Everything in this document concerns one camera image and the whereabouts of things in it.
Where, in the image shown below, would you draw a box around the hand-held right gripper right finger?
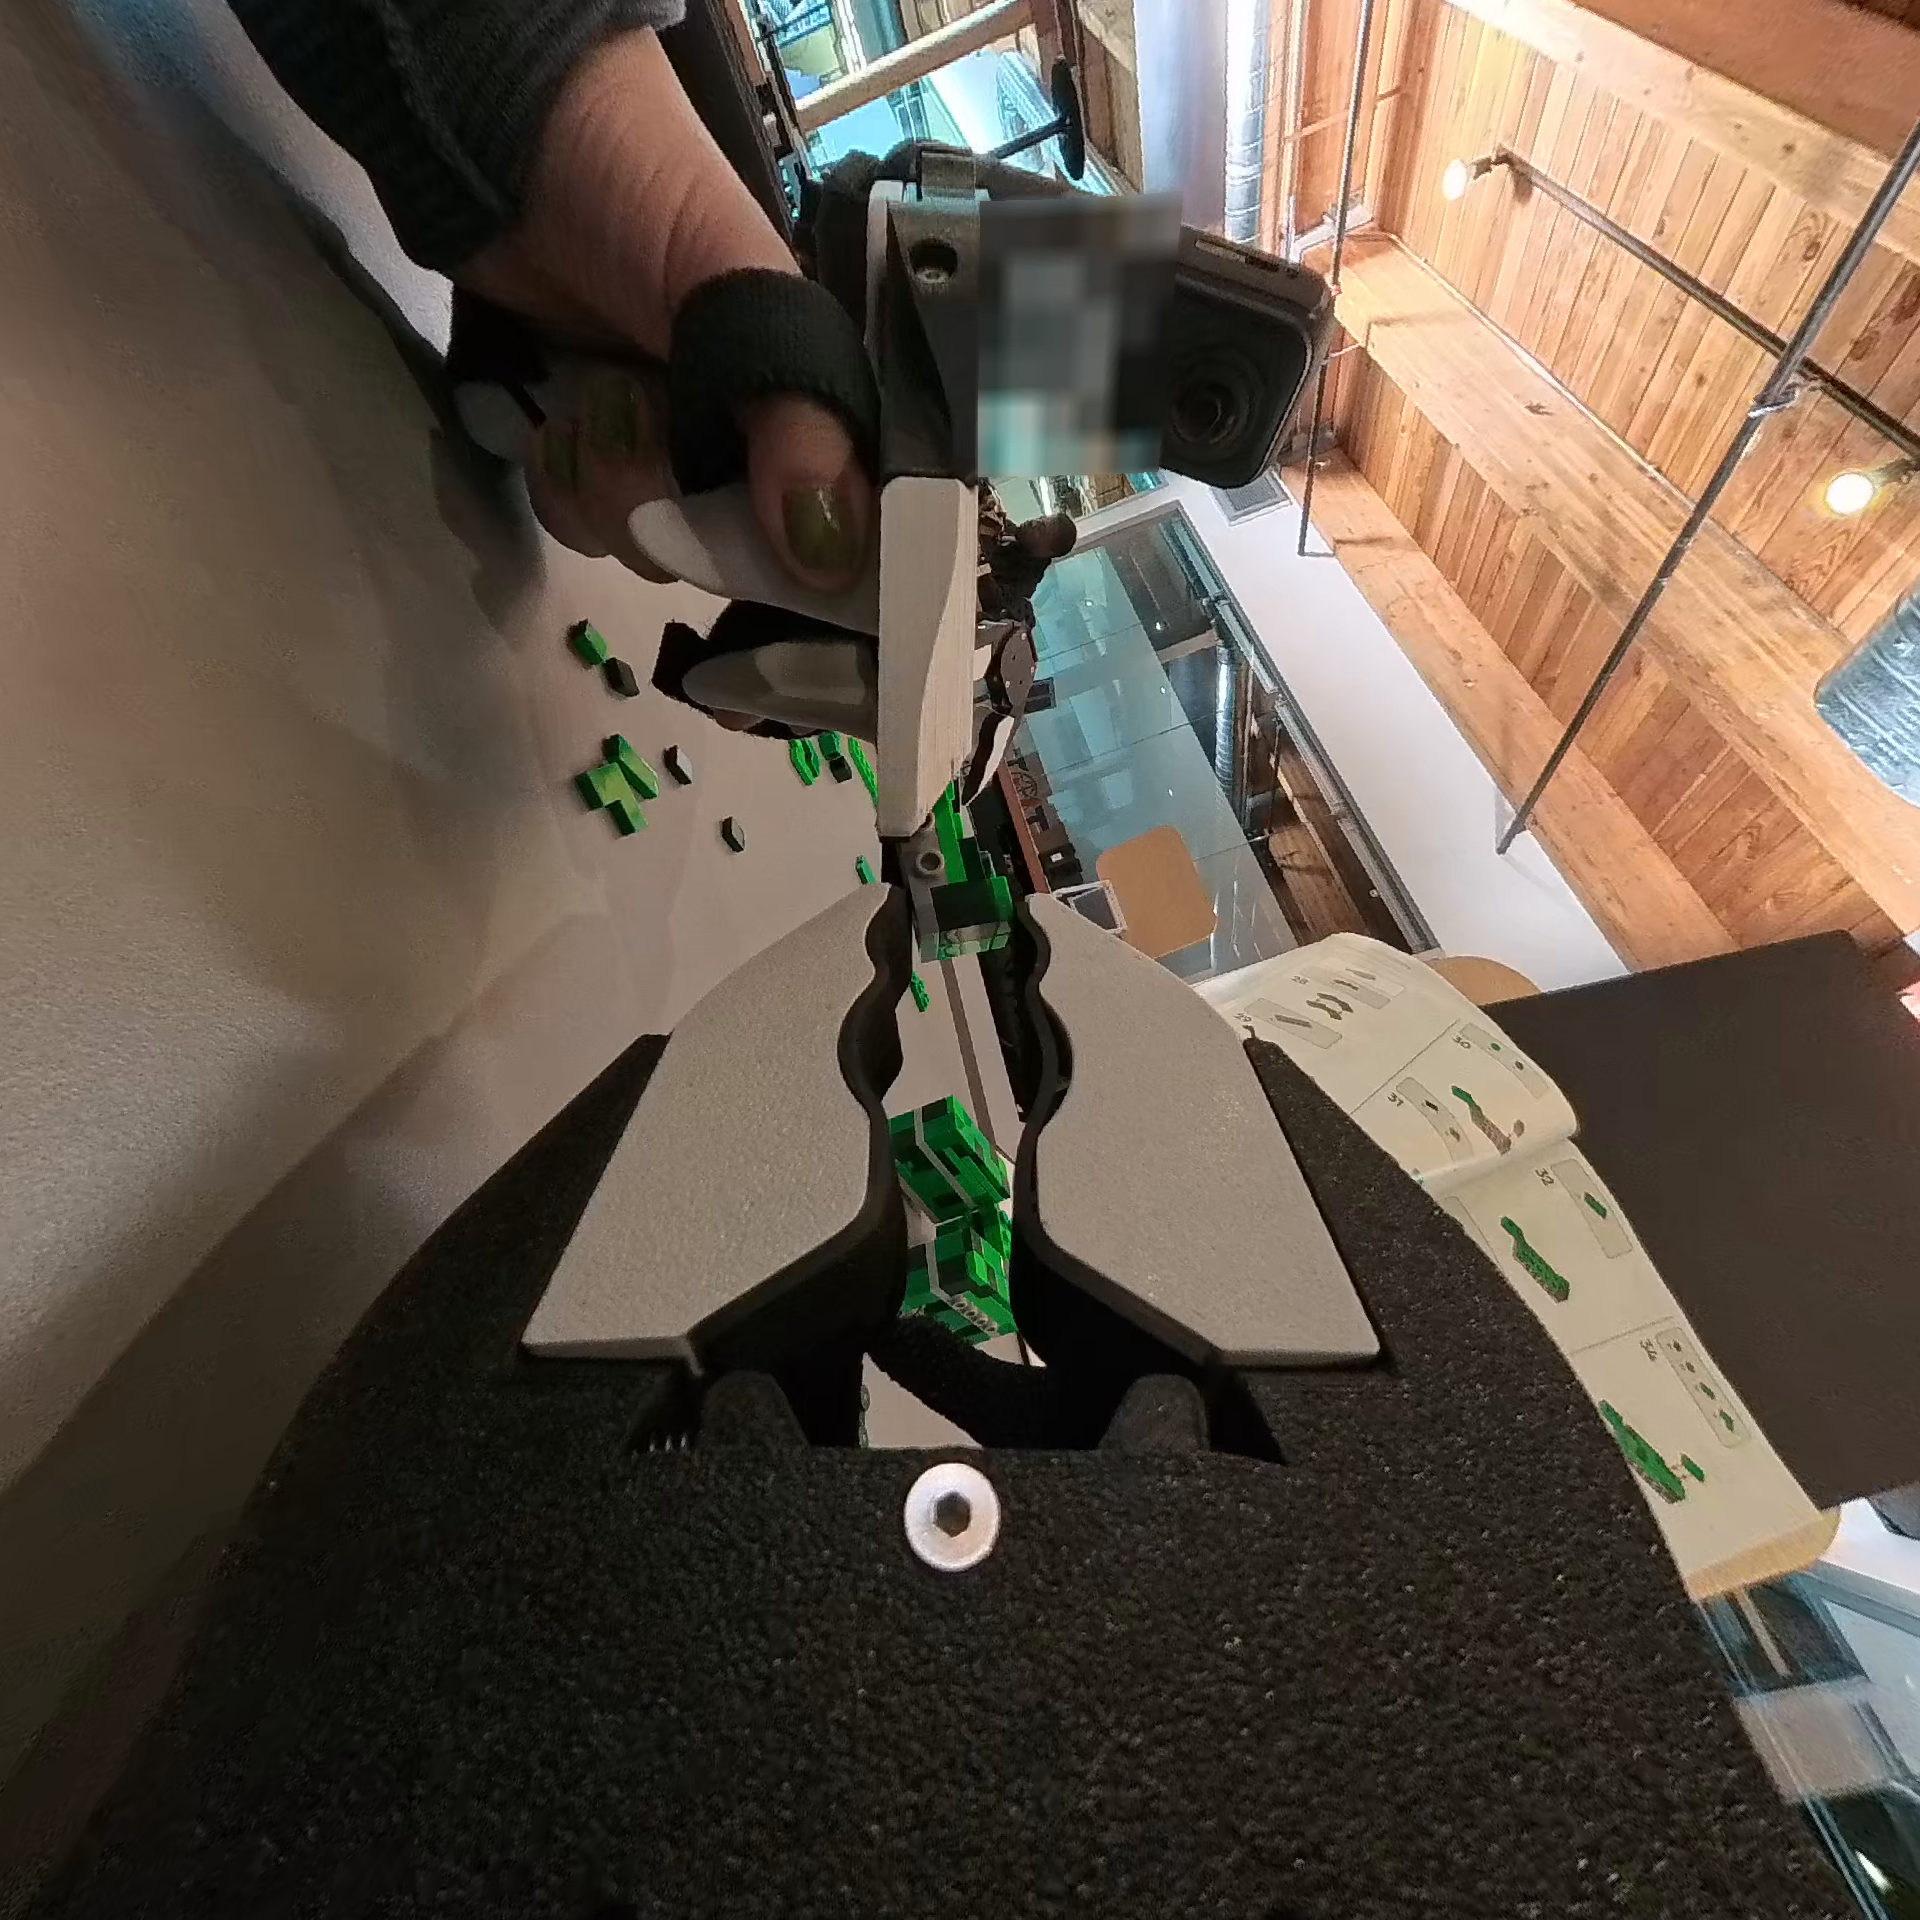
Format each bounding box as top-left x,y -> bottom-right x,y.
1008,897 -> 1379,1369

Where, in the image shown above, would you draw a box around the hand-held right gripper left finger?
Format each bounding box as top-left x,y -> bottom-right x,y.
520,882 -> 917,1369

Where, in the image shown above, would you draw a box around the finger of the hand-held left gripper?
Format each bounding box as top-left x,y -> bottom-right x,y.
872,470 -> 988,836
960,609 -> 1040,812

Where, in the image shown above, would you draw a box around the green brick model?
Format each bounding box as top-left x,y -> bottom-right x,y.
885,787 -> 1038,1354

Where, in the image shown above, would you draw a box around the person's left forearm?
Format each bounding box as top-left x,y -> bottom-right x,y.
223,0 -> 684,278

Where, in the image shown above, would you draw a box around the person's left hand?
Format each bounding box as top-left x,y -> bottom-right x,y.
451,37 -> 887,602

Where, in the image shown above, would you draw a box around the metal hanging rod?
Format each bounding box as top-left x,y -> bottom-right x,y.
1296,0 -> 1382,518
1496,129 -> 1920,855

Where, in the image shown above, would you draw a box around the black stool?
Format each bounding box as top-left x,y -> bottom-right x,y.
982,60 -> 1087,182

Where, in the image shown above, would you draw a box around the building instruction booklet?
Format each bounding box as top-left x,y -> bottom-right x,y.
1199,931 -> 1839,1601

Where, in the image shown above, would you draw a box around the scattered loose green bricks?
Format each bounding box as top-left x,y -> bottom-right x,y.
566,617 -> 887,886

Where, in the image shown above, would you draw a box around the black ceiling pipe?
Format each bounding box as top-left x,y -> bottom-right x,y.
1499,146 -> 1920,459

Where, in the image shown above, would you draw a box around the black flat board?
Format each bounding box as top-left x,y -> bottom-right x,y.
1477,931 -> 1920,1517

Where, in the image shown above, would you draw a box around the black elongated object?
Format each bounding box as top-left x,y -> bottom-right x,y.
661,0 -> 819,243

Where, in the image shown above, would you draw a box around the silver ventilation duct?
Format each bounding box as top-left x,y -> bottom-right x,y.
1131,0 -> 1277,227

